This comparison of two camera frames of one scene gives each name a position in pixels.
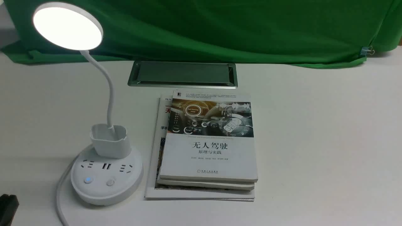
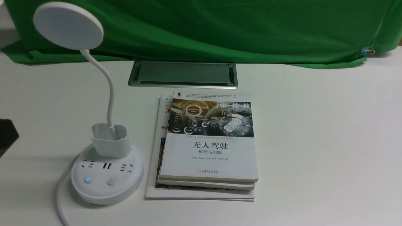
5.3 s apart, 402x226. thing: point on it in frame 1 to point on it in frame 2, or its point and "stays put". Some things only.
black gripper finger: (8, 205) to (8, 134)
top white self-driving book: (208, 136) stays put
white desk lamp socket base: (110, 170) stays put
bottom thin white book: (152, 193) stays put
